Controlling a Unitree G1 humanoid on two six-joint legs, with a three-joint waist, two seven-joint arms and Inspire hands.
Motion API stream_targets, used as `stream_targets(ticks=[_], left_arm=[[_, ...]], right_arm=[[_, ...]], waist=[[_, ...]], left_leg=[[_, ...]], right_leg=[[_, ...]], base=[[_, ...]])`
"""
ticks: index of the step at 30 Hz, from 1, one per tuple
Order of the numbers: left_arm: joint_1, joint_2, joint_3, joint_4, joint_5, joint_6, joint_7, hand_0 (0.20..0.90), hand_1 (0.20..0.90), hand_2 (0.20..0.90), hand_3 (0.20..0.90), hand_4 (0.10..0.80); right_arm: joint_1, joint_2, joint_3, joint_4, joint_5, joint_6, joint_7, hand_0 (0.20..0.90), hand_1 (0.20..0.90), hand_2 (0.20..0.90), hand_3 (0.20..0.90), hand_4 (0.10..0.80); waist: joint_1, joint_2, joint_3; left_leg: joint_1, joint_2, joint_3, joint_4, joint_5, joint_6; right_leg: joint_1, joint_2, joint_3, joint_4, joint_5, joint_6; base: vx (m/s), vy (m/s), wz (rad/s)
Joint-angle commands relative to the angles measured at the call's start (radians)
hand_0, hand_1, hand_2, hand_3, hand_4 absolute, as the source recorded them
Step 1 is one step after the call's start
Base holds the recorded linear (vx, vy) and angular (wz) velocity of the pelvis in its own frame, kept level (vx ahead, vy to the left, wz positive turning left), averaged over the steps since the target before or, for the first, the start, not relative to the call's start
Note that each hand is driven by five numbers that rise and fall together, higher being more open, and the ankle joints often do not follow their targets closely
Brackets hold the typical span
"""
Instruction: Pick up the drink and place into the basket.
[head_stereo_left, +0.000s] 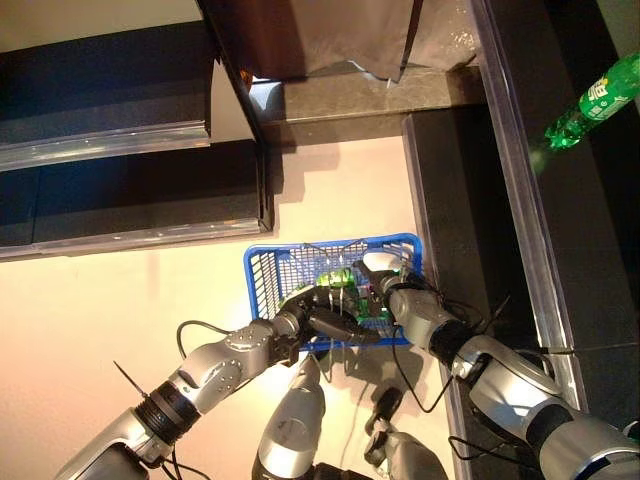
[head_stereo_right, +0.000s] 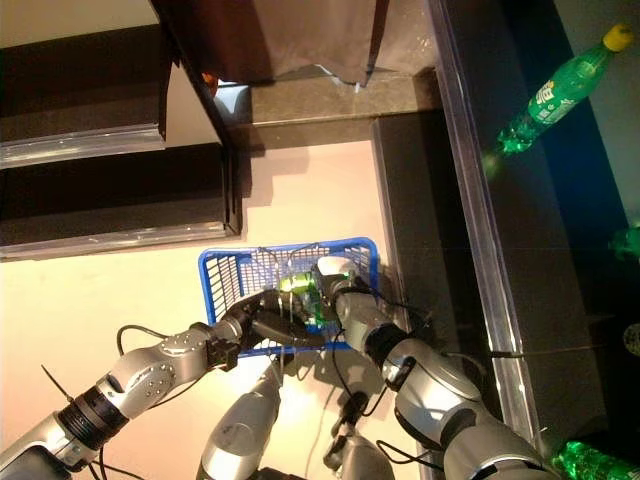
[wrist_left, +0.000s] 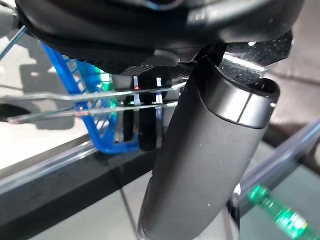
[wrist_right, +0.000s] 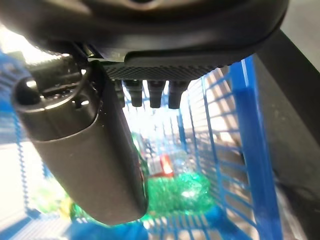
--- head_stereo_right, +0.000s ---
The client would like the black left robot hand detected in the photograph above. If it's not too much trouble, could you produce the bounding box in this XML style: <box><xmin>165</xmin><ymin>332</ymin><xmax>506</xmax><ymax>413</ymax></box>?
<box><xmin>219</xmin><ymin>289</ymin><xmax>326</xmax><ymax>346</ymax></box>

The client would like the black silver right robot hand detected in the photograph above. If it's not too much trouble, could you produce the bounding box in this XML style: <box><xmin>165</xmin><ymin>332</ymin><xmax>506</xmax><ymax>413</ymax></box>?
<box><xmin>294</xmin><ymin>254</ymin><xmax>361</xmax><ymax>326</ymax></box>

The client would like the blue plastic shopping basket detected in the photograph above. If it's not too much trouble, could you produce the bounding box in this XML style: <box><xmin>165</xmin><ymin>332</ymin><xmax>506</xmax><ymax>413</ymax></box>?
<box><xmin>197</xmin><ymin>236</ymin><xmax>380</xmax><ymax>359</ymax></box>

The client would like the black shelving base plinth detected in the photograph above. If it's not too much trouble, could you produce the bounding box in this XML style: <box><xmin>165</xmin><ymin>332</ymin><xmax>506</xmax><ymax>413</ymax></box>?
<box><xmin>372</xmin><ymin>114</ymin><xmax>506</xmax><ymax>480</ymax></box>

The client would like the silver right robot leg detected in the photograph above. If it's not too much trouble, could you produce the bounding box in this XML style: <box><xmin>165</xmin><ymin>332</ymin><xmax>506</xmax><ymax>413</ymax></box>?
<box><xmin>322</xmin><ymin>389</ymin><xmax>396</xmax><ymax>480</ymax></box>

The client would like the black gondola shelf unit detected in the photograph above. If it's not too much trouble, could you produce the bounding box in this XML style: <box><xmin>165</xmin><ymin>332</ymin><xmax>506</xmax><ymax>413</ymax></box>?
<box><xmin>0</xmin><ymin>24</ymin><xmax>246</xmax><ymax>261</ymax></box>

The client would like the black zip tie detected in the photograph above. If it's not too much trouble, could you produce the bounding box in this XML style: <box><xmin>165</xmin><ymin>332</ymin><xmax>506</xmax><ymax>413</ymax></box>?
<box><xmin>40</xmin><ymin>364</ymin><xmax>74</xmax><ymax>404</ymax></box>

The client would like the brown fabric curtain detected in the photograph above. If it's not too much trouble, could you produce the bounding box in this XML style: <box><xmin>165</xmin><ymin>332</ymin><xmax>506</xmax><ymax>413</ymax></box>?
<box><xmin>149</xmin><ymin>0</ymin><xmax>436</xmax><ymax>94</ymax></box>

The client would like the black glossy curtain strip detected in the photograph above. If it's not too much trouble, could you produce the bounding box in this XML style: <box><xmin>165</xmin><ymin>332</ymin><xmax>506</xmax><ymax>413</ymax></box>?
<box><xmin>363</xmin><ymin>0</ymin><xmax>392</xmax><ymax>84</ymax></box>

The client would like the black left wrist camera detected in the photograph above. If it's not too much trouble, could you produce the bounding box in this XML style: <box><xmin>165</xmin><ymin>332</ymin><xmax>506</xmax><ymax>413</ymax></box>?
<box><xmin>204</xmin><ymin>337</ymin><xmax>241</xmax><ymax>372</ymax></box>

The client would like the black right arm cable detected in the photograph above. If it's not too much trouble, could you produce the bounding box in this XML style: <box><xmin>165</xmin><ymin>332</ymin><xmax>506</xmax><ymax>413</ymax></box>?
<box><xmin>304</xmin><ymin>294</ymin><xmax>441</xmax><ymax>474</ymax></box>

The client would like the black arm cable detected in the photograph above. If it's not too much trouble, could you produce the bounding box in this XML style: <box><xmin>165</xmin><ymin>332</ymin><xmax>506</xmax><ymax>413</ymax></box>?
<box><xmin>304</xmin><ymin>294</ymin><xmax>441</xmax><ymax>474</ymax></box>
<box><xmin>115</xmin><ymin>324</ymin><xmax>201</xmax><ymax>362</ymax></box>

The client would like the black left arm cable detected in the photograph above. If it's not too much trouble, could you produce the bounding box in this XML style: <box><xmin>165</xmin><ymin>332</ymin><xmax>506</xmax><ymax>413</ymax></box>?
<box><xmin>115</xmin><ymin>324</ymin><xmax>201</xmax><ymax>362</ymax></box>

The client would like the black shelf board clear rail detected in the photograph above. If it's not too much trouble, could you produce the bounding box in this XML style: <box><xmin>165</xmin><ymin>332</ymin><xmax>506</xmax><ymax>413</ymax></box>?
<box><xmin>427</xmin><ymin>0</ymin><xmax>640</xmax><ymax>480</ymax></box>

